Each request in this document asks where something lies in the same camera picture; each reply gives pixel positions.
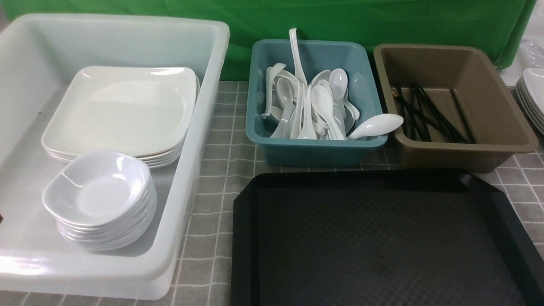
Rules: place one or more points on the white spoon over bin edge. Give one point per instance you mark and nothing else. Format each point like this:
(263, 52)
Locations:
(376, 126)

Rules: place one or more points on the stack of white square plates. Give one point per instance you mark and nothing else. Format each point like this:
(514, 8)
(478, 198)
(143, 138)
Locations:
(170, 159)

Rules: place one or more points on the stack of white bowls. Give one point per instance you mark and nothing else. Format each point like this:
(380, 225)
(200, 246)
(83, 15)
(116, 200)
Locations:
(103, 200)

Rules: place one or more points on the black serving tray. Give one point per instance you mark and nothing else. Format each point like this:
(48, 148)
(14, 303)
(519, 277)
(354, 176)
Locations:
(428, 237)

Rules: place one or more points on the brown plastic bin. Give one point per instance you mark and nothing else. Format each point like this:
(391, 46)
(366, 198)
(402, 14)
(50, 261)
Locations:
(499, 126)

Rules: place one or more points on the green cloth backdrop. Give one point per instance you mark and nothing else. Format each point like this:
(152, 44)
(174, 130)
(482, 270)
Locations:
(493, 26)

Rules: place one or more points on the teal plastic bin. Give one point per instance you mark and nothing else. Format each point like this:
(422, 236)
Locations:
(316, 56)

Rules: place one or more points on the black chopsticks in bin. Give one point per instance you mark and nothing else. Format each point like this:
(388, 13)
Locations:
(420, 112)

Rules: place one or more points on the grey checked tablecloth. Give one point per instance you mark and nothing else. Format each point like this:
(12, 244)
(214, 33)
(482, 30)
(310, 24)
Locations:
(201, 272)

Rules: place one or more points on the white spoons pile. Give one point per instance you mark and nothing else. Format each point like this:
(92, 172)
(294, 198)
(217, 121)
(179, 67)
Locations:
(320, 110)

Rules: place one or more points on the white plates stack right edge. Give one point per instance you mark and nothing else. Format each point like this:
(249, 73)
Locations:
(530, 94)

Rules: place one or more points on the large white plastic tub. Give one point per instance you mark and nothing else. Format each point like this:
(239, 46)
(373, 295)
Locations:
(40, 55)

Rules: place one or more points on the upright white spoon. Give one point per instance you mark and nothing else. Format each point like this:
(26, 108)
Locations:
(299, 72)

